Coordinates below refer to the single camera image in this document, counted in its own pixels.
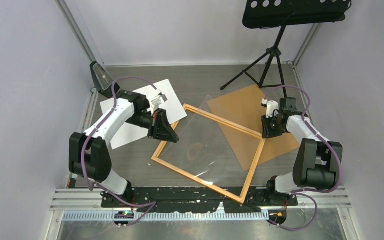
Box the black metronome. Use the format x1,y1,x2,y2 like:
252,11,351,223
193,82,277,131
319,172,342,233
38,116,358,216
89,61,114,99

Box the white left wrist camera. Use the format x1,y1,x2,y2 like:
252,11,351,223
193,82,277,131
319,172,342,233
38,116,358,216
149,88,168,114

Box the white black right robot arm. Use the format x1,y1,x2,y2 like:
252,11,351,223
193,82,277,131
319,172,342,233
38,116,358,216
261,97,343,205

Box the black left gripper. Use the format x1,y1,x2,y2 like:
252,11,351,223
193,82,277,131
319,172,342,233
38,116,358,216
126,108,179,144

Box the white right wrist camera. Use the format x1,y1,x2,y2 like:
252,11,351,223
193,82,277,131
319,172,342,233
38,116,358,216
261,98,279,119

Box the black music stand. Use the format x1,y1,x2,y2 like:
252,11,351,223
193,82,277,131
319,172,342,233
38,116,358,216
220,0,353,91

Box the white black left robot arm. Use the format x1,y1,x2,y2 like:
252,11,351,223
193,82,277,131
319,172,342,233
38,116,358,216
68,90,179,207

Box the brown backing board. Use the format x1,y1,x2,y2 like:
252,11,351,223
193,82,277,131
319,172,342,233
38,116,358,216
206,85,300,171

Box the clear acrylic sheet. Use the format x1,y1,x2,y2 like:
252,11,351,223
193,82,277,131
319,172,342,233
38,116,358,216
159,110,261,187

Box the aluminium rail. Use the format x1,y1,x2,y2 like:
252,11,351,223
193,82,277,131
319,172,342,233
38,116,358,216
50,187,352,211

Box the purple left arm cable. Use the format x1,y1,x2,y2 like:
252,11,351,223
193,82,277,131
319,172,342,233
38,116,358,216
80,76,162,228

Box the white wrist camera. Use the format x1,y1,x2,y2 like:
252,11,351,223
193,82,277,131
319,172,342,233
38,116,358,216
261,98,279,119
149,88,168,114

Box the orange wooden picture frame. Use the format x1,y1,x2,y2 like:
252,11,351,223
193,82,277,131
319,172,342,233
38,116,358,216
151,104,266,204

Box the illustrated photo print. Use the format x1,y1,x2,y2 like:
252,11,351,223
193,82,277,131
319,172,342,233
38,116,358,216
99,78,188,151

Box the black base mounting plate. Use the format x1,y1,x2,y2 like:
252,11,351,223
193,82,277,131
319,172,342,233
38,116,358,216
100,187,299,215

